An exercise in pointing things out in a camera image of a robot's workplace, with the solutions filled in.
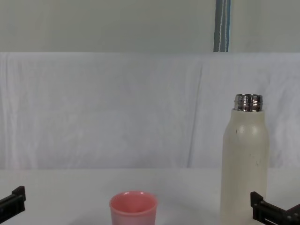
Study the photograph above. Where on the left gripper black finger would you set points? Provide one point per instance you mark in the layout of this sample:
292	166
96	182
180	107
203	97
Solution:
16	201

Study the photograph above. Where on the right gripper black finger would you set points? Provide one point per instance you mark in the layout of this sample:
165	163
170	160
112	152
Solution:
259	208

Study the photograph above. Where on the cream vacuum bottle steel neck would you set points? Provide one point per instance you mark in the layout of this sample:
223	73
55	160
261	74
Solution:
243	154

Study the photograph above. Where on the white table cloth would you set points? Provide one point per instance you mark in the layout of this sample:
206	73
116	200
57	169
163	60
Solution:
70	194

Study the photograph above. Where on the pink cup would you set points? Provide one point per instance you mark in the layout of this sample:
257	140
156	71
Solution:
133	211

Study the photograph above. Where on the white draped backdrop cloth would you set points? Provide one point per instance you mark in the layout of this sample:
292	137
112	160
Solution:
117	110

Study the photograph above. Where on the grey striped post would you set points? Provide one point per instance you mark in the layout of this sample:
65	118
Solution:
221	25

